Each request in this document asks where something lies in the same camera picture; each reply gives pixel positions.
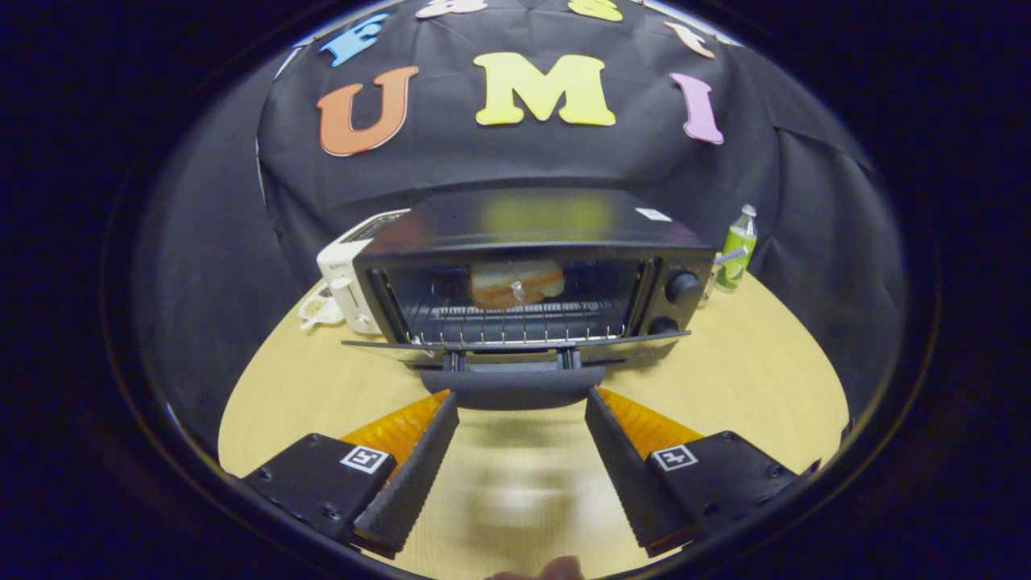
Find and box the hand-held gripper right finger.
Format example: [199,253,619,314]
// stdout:
[585,387,821,558]

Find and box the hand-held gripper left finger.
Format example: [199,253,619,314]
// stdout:
[242,391,460,558]

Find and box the toast sandwich with lettuce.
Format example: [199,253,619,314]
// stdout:
[469,259,566,311]

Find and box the black toaster oven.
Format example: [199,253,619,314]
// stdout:
[342,188,716,412]

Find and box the white pop-up toaster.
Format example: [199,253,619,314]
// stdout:
[317,209,412,336]

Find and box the small cream dish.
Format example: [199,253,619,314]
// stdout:
[298,282,346,331]

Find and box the green label plastic bottle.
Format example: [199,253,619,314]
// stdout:
[715,204,759,291]

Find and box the black backdrop cloth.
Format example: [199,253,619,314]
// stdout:
[133,0,907,436]

